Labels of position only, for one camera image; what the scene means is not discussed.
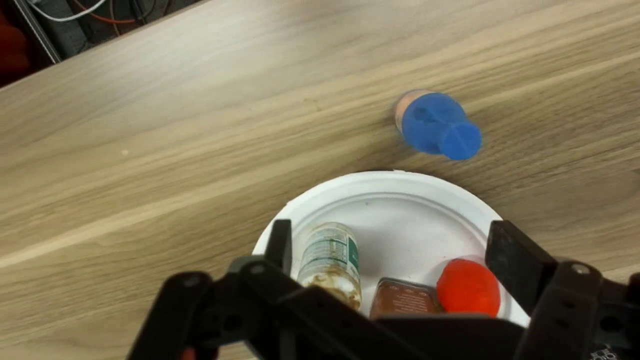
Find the blue-cap sand bottle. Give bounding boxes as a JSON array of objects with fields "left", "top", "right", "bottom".
[{"left": 391, "top": 90, "right": 484, "bottom": 162}]

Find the white paper plate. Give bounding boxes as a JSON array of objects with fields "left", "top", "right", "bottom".
[{"left": 249, "top": 168, "right": 531, "bottom": 329}]

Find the stained white-cap bottle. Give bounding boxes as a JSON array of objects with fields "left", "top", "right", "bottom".
[{"left": 296, "top": 220, "right": 364, "bottom": 311}]

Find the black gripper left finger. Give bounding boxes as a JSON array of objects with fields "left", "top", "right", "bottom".
[{"left": 125, "top": 218, "right": 415, "bottom": 360}]

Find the orange plush ball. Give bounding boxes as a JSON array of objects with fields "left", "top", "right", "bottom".
[{"left": 435, "top": 257, "right": 502, "bottom": 318}]

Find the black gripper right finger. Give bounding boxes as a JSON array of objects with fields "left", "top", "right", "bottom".
[{"left": 484, "top": 218, "right": 640, "bottom": 360}]

